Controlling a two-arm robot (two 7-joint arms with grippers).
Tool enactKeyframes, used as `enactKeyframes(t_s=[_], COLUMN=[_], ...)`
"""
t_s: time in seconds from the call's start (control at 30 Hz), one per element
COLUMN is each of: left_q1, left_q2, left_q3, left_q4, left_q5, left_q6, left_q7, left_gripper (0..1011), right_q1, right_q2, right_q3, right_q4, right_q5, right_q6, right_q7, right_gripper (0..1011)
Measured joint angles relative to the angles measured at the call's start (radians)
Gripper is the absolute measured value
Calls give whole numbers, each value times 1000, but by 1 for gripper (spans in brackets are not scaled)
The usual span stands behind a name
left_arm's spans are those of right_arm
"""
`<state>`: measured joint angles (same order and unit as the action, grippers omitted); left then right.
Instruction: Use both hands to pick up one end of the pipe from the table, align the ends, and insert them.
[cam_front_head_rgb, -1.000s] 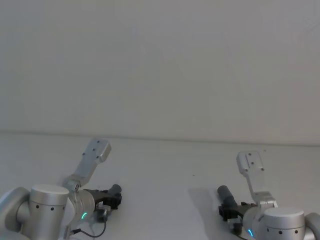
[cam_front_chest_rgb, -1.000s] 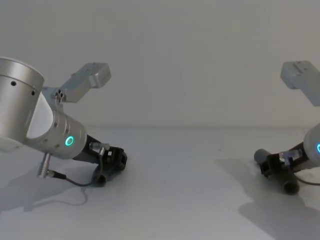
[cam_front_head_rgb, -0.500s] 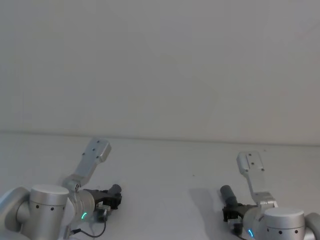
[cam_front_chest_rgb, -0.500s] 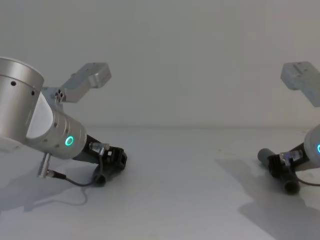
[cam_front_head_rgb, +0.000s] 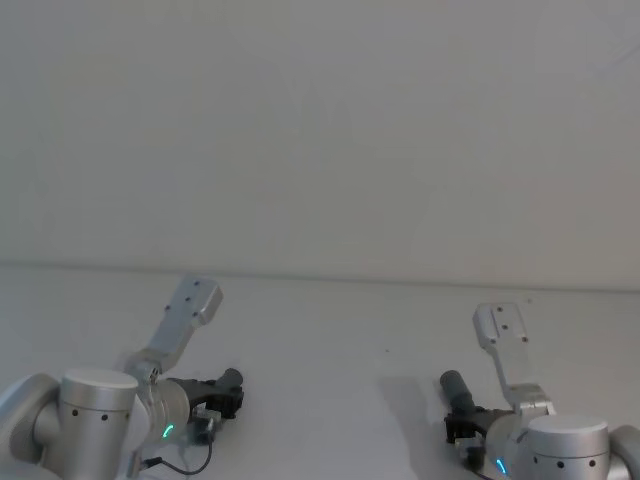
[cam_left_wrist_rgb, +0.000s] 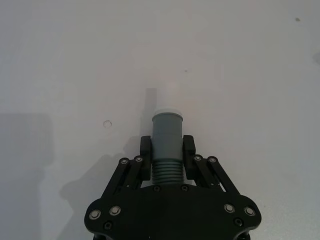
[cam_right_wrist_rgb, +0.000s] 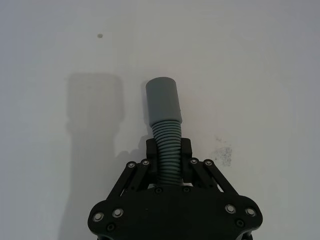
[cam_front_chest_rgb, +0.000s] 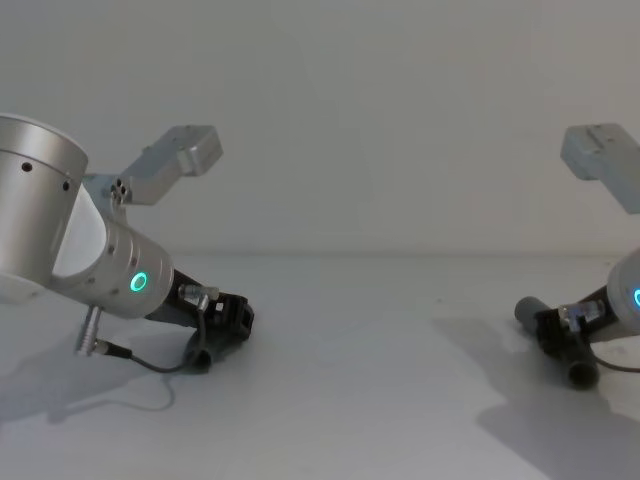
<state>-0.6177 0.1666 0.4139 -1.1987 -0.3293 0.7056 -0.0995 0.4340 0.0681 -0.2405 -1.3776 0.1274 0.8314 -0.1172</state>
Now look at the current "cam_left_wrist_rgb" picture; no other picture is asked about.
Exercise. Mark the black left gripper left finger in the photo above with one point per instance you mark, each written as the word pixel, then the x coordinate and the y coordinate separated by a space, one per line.
pixel 145 160

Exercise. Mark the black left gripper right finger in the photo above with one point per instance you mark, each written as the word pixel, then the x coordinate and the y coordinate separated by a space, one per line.
pixel 190 160

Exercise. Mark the grey threaded bottle stopper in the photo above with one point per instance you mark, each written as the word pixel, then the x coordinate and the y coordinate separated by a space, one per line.
pixel 167 135

